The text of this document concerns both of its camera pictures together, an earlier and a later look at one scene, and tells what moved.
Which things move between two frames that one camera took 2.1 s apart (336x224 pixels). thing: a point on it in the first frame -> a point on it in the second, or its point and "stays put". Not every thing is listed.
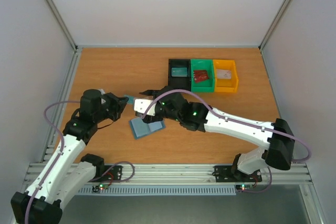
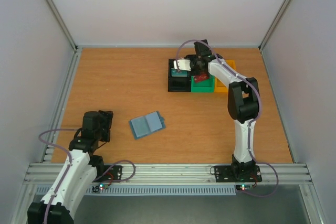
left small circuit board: (101, 186) stays put
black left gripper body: (111, 109) -> (105, 126)
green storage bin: (205, 86) stays put
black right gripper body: (157, 98) -> (191, 70)
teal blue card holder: (140, 129) stays put
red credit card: (200, 75) stays put
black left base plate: (108, 173) stays put
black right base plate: (223, 173) stays put
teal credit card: (131, 99) -> (175, 73)
